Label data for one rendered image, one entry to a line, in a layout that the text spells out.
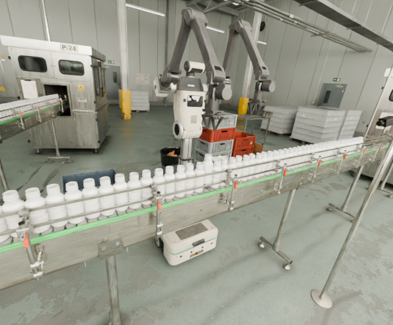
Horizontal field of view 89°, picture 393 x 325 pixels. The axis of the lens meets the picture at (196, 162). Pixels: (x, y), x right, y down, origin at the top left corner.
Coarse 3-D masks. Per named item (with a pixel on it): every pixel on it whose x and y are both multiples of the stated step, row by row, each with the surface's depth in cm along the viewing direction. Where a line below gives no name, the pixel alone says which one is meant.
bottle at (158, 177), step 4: (160, 168) 94; (156, 172) 92; (160, 172) 92; (156, 176) 92; (160, 176) 92; (156, 180) 92; (160, 180) 92; (164, 180) 94; (164, 184) 95; (160, 188) 93; (164, 188) 96; (160, 192) 94; (164, 192) 97
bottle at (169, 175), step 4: (168, 168) 98; (172, 168) 95; (168, 172) 95; (172, 172) 96; (164, 176) 96; (168, 176) 96; (172, 176) 96; (168, 180) 96; (168, 184) 97; (172, 184) 97; (168, 188) 97; (172, 188) 98; (168, 192) 98; (168, 196) 99; (172, 196) 100
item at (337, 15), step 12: (300, 0) 356; (312, 0) 352; (324, 0) 358; (324, 12) 398; (336, 12) 393; (348, 24) 450; (360, 24) 446; (384, 24) 566; (372, 36) 519; (384, 36) 525
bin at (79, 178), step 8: (64, 176) 124; (72, 176) 127; (80, 176) 129; (88, 176) 132; (96, 176) 135; (104, 176) 138; (112, 176) 141; (64, 184) 126; (80, 184) 131; (96, 184) 137
